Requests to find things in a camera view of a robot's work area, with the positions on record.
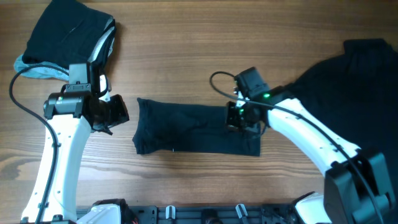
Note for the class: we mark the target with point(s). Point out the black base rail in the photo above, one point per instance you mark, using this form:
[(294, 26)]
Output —
[(264, 214)]

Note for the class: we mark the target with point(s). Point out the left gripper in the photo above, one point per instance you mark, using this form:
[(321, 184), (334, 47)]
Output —
[(122, 115)]

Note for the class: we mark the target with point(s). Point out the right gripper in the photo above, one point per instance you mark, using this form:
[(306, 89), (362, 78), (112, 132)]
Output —
[(233, 116)]

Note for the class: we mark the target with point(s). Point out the folded black clothes stack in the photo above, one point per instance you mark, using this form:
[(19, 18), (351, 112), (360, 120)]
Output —
[(66, 12)]

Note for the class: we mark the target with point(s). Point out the black t-shirt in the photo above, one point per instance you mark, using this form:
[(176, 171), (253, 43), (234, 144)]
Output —
[(189, 128)]

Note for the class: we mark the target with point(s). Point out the pile of black shirts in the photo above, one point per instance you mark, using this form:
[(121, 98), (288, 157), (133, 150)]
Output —
[(355, 95)]

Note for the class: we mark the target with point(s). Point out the white rail clip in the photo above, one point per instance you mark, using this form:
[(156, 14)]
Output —
[(241, 211), (170, 212)]

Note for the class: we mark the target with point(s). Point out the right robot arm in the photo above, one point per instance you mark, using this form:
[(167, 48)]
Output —
[(357, 186)]

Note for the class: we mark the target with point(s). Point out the left white rail clip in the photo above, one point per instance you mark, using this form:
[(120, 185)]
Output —
[(170, 212)]

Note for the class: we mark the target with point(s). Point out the right white rail clip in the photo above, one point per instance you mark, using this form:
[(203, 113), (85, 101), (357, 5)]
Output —
[(241, 211)]

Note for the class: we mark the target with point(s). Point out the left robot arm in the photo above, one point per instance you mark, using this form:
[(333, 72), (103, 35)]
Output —
[(83, 106)]

